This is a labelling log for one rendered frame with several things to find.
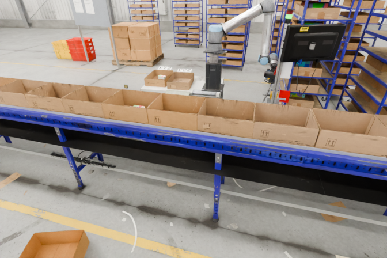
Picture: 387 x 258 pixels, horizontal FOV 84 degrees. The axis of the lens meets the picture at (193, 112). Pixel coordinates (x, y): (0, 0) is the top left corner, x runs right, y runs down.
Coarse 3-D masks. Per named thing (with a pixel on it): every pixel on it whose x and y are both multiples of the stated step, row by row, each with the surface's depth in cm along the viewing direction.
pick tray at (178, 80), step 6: (174, 72) 294; (180, 72) 293; (186, 72) 291; (174, 78) 296; (180, 78) 296; (186, 78) 295; (192, 78) 281; (168, 84) 263; (174, 84) 261; (180, 84) 260; (186, 84) 259
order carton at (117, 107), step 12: (120, 96) 193; (132, 96) 193; (144, 96) 190; (156, 96) 187; (108, 108) 169; (120, 108) 166; (132, 108) 163; (144, 108) 160; (120, 120) 172; (132, 120) 169; (144, 120) 166
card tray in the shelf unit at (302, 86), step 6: (294, 78) 286; (300, 78) 285; (306, 78) 283; (312, 78) 274; (294, 84) 251; (300, 84) 249; (306, 84) 272; (312, 84) 271; (318, 84) 248; (294, 90) 255; (300, 90) 253; (306, 90) 251; (312, 90) 250
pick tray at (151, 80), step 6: (156, 72) 306; (162, 72) 304; (168, 72) 302; (144, 78) 273; (150, 78) 292; (156, 78) 298; (168, 78) 280; (150, 84) 274; (156, 84) 272; (162, 84) 271
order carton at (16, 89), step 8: (24, 80) 220; (32, 80) 217; (0, 88) 204; (8, 88) 211; (16, 88) 218; (24, 88) 226; (32, 88) 223; (0, 96) 198; (8, 96) 195; (16, 96) 192; (24, 96) 189; (8, 104) 200; (16, 104) 197; (24, 104) 194
